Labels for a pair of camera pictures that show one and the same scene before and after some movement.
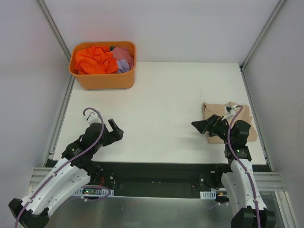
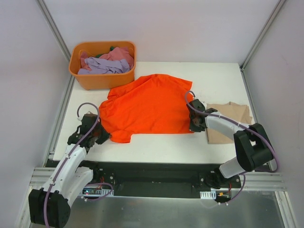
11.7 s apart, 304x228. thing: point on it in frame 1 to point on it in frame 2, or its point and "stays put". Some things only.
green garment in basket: [112, 47] stays put
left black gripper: [111, 136] to [99, 133]
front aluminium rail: [265, 181] stays put
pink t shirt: [123, 53] stays put
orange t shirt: [97, 60] to [154, 104]
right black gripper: [212, 126] to [194, 121]
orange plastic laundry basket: [103, 65] stays put
